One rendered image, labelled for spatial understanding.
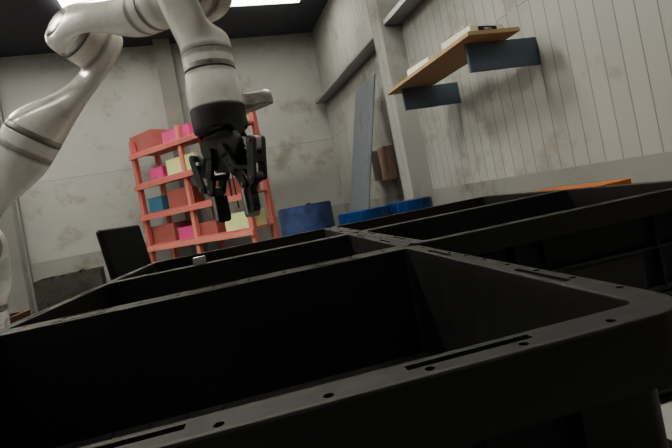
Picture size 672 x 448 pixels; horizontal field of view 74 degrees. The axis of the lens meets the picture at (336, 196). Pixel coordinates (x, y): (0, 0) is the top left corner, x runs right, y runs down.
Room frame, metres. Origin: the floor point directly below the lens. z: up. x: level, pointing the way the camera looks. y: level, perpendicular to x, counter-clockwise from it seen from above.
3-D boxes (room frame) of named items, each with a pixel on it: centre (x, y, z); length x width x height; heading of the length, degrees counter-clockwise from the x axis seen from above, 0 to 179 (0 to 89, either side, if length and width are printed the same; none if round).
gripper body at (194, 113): (0.62, 0.14, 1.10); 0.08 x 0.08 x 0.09
